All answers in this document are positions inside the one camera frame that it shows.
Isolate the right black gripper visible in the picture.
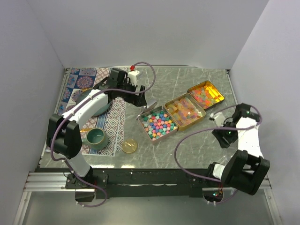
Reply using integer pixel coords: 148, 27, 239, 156
212, 119, 239, 149

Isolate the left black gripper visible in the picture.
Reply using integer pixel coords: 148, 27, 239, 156
117, 79, 146, 107

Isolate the silver metal scoop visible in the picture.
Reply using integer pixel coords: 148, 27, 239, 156
136, 99, 157, 119

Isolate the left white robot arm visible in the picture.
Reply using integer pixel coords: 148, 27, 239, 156
46, 67, 147, 188

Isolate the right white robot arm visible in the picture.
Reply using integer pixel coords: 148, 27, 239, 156
205, 103, 270, 195

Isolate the gold tin of neon candies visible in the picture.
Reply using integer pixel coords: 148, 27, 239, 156
187, 81, 225, 111

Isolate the gold tin of pastel candies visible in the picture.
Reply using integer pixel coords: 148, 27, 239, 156
165, 93, 206, 131

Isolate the pink tin of star candies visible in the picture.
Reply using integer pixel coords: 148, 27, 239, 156
138, 106, 178, 143

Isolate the teal ceramic plate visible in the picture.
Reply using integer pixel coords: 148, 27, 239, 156
76, 88, 111, 117

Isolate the patterned placemat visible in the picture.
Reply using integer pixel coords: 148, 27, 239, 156
56, 68, 126, 157

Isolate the gold spoon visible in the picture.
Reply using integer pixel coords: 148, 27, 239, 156
80, 128, 91, 133

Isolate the teal ceramic cup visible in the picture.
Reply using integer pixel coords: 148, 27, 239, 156
82, 128, 108, 150

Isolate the round gold tin lid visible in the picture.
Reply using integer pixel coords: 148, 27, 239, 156
122, 138, 138, 154

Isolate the black base bar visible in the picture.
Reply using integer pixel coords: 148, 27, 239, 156
65, 168, 223, 202

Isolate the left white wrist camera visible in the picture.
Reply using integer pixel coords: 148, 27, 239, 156
127, 65, 141, 86

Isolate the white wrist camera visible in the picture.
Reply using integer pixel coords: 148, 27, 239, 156
210, 112, 226, 127
127, 65, 141, 86

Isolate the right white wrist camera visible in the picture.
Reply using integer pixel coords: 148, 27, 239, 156
210, 112, 226, 127

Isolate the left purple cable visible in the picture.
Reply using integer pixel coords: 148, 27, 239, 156
50, 61, 157, 208

